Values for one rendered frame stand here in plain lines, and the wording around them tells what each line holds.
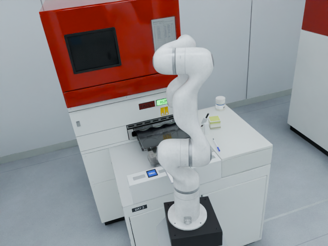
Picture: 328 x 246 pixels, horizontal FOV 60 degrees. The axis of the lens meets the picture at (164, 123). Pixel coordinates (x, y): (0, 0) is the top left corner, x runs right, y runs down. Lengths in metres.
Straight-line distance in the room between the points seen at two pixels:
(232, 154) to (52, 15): 1.29
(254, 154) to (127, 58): 0.99
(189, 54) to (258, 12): 3.04
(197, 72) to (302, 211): 2.03
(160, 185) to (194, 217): 0.34
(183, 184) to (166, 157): 0.15
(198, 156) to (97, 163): 1.21
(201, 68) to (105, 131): 1.20
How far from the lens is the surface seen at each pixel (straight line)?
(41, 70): 3.48
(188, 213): 1.37
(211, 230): 1.40
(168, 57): 1.06
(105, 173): 2.31
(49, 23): 1.79
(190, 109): 1.10
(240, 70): 4.12
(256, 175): 1.94
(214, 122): 1.94
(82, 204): 3.01
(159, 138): 2.04
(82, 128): 2.07
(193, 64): 1.05
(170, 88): 1.43
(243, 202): 2.04
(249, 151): 1.79
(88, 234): 2.73
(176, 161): 1.19
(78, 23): 1.79
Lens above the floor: 2.02
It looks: 30 degrees down
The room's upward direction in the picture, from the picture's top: 6 degrees counter-clockwise
